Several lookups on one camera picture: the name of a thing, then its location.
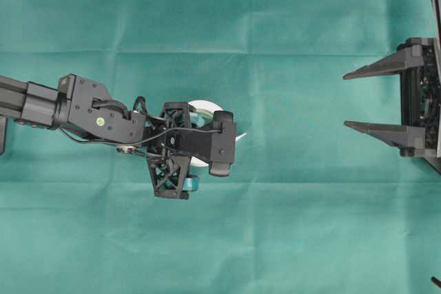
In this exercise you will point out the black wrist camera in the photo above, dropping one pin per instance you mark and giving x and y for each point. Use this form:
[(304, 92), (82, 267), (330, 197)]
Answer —
[(222, 154)]

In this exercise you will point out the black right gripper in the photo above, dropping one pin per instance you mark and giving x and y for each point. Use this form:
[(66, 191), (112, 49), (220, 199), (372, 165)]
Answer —
[(419, 99)]

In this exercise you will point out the green table cloth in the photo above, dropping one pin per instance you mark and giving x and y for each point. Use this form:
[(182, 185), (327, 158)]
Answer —
[(310, 206)]

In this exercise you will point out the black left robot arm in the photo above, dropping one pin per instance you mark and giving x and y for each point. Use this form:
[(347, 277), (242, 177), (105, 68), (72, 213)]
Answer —
[(85, 112)]

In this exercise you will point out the white duct tape roll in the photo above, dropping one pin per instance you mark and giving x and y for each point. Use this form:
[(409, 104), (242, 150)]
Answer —
[(202, 115)]

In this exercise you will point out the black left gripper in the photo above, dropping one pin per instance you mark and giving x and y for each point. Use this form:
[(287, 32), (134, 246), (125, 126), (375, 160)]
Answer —
[(171, 133)]

